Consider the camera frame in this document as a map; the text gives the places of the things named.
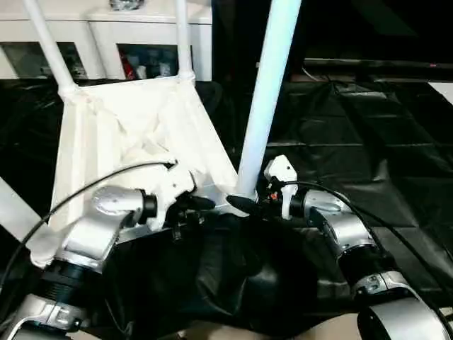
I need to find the black mat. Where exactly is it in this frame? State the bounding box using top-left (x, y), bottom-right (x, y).
top-left (0, 77), bottom-right (453, 329)

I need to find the red bottle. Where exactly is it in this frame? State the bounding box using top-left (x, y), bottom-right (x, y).
top-left (121, 52), bottom-right (138, 80)

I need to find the large black case yellow label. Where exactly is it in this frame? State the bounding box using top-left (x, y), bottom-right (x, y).
top-left (211, 0), bottom-right (308, 85)

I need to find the grey metal bar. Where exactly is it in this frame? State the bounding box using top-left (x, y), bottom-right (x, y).
top-left (302, 57), bottom-right (453, 72)

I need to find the white flat panel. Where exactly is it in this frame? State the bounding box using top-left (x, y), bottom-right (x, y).
top-left (428, 81), bottom-right (453, 104)

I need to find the white cabinet with glass doors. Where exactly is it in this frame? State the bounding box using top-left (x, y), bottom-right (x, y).
top-left (0, 0), bottom-right (214, 81)

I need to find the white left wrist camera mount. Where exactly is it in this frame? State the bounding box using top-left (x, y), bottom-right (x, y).
top-left (147, 158), bottom-right (200, 234)

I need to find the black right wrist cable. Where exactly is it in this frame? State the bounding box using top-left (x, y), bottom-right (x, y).
top-left (271, 180), bottom-right (453, 320)

